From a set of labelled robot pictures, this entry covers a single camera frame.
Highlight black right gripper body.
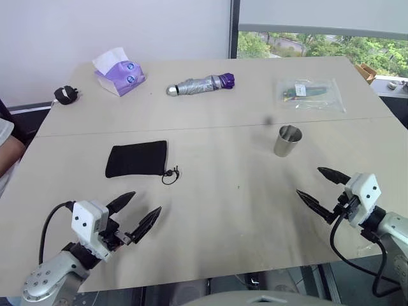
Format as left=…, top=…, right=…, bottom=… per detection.
left=332, top=190, right=360, bottom=224

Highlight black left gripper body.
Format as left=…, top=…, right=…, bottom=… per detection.
left=98, top=217, right=133, bottom=253

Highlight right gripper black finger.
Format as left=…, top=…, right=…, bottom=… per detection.
left=296, top=189, right=336, bottom=226
left=317, top=166, right=352, bottom=186

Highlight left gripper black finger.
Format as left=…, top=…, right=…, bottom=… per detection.
left=127, top=206, right=163, bottom=245
left=106, top=191, right=137, bottom=215

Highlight black drawstring pouch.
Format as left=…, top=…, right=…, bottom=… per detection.
left=105, top=140, right=168, bottom=179

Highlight clear plastic zip bag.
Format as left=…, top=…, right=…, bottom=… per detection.
left=275, top=78, right=347, bottom=113

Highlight stainless steel cup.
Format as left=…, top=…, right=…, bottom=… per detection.
left=273, top=124, right=303, bottom=157

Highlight brown cardboard box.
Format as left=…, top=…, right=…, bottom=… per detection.
left=354, top=62, right=378, bottom=85

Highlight small metal items on sill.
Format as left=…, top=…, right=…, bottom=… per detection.
left=386, top=80, right=408, bottom=92

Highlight black power adapter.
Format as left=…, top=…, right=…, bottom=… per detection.
left=53, top=85, right=82, bottom=106

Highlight purple tissue box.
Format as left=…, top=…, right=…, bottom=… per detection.
left=94, top=60, right=147, bottom=98

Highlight person in grey shirt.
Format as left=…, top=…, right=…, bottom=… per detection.
left=0, top=116, right=20, bottom=199

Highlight silver purple folded umbrella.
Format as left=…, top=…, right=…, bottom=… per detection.
left=165, top=72, right=237, bottom=97

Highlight white tissue sheet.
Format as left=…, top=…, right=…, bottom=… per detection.
left=92, top=47, right=131, bottom=77

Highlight white roller blind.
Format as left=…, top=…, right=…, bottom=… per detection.
left=238, top=0, right=408, bottom=41

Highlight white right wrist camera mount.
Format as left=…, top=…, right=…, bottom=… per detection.
left=343, top=173, right=383, bottom=228

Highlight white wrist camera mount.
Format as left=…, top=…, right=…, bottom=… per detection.
left=70, top=200, right=113, bottom=263
left=343, top=173, right=383, bottom=228

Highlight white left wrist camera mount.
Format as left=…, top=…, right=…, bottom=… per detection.
left=70, top=200, right=113, bottom=263

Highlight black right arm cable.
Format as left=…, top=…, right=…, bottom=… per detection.
left=329, top=196, right=401, bottom=299

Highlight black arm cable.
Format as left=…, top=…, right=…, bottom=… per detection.
left=38, top=200, right=76, bottom=265
left=329, top=196, right=401, bottom=299

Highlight black drawstring cord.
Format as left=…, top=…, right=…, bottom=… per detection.
left=161, top=165, right=180, bottom=186

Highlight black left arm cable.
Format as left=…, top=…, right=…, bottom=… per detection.
left=38, top=200, right=76, bottom=265

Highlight black window frame post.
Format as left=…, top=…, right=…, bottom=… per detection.
left=229, top=0, right=241, bottom=60

